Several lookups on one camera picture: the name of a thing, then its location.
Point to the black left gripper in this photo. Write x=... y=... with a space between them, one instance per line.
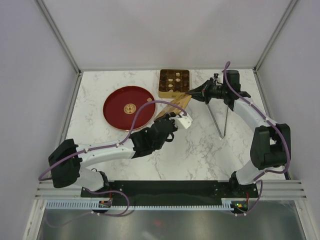
x=167 y=116

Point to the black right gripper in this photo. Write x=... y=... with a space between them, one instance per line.
x=202 y=93

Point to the silver metal tongs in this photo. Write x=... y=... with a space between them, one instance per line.
x=219 y=114

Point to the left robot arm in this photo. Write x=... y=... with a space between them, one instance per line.
x=70 y=162

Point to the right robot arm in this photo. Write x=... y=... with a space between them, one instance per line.
x=270 y=147

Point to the gold chocolate tin box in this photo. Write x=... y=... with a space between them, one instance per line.
x=179 y=88

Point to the red round tray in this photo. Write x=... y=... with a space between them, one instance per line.
x=121 y=106

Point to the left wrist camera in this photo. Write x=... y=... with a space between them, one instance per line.
x=182 y=121

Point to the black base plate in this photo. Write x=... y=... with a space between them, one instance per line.
x=181 y=191

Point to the white slotted cable duct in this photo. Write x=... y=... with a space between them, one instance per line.
x=96 y=204

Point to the aluminium frame rail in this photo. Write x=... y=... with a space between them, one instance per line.
x=272 y=190

